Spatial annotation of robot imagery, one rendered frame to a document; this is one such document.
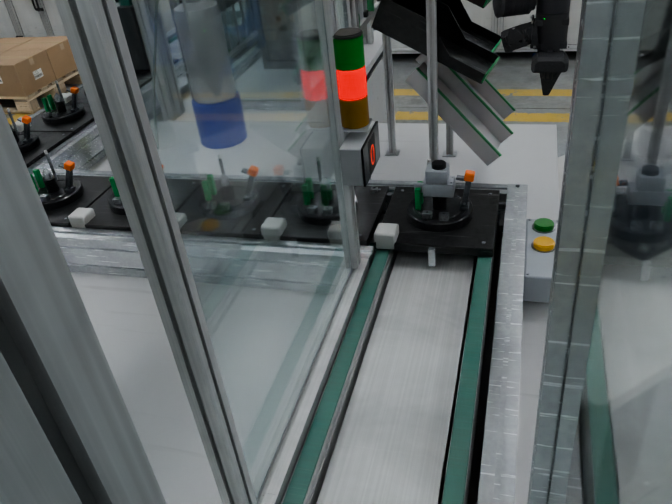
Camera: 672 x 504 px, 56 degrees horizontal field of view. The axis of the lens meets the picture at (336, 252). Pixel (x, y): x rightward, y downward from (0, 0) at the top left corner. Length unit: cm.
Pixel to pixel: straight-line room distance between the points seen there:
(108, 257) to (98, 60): 108
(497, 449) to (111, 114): 67
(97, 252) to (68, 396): 136
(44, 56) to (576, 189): 576
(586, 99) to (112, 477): 28
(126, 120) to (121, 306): 98
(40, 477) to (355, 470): 78
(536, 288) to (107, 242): 94
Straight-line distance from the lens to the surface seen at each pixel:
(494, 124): 164
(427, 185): 133
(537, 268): 125
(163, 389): 124
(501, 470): 91
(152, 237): 57
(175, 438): 115
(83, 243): 158
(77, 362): 22
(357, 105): 107
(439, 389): 106
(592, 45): 35
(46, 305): 20
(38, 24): 737
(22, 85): 581
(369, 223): 137
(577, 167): 37
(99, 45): 51
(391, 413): 103
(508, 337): 110
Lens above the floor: 168
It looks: 34 degrees down
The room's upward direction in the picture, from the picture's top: 7 degrees counter-clockwise
